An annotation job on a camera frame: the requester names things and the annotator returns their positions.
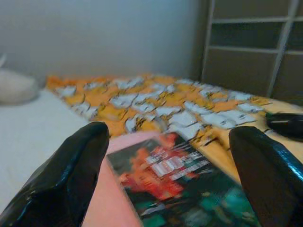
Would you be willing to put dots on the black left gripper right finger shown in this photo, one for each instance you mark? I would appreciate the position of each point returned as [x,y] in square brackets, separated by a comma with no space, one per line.
[272,179]

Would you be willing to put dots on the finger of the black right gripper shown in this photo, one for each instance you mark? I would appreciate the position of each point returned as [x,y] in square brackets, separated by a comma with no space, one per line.
[286,127]

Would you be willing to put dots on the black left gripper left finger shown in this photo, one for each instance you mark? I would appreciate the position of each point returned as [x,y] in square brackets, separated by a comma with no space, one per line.
[64,179]

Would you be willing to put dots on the dark book red city cover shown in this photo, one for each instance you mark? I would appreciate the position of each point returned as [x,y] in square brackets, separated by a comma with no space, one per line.
[180,184]

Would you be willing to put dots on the pink plush pillow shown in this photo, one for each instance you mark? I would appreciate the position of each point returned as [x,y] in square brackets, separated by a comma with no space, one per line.
[111,198]

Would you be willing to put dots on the cream pillow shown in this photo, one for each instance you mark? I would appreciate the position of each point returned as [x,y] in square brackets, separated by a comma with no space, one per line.
[14,86]

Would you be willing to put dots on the yellow cartoon print blanket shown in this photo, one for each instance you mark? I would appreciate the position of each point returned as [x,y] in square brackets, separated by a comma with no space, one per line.
[151,101]

